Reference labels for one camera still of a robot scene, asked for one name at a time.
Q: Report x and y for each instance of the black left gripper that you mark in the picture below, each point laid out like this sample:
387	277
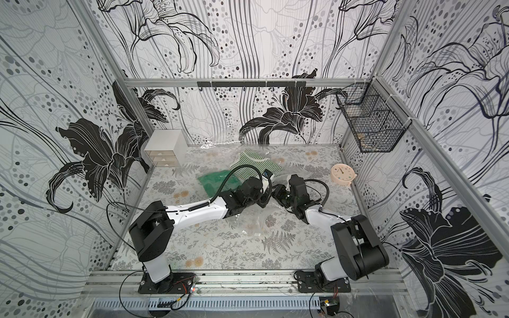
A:
265	195

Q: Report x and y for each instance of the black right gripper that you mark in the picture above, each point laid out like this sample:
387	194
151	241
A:
282	193

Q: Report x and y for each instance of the green white striped top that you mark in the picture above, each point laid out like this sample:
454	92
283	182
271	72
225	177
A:
251	157

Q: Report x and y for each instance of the clear plastic vacuum bag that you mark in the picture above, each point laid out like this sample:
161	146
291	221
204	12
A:
212	158

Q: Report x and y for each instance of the green tank top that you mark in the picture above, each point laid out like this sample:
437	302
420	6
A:
212	181

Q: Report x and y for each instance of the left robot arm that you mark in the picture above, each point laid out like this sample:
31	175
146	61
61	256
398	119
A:
152	230

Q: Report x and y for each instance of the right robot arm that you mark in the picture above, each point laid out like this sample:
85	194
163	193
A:
360	252

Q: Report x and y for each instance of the pink round clock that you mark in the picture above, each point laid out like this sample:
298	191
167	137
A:
342	174

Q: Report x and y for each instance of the white three-drawer organizer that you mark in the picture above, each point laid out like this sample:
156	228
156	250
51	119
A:
167	148

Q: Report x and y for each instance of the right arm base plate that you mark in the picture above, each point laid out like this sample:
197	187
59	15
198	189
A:
311	282

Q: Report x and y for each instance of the black wire basket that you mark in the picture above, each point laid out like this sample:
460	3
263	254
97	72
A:
373	124

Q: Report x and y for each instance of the white cable duct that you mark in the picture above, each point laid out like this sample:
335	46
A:
212	303

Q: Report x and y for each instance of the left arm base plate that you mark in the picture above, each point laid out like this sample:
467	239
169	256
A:
177	283

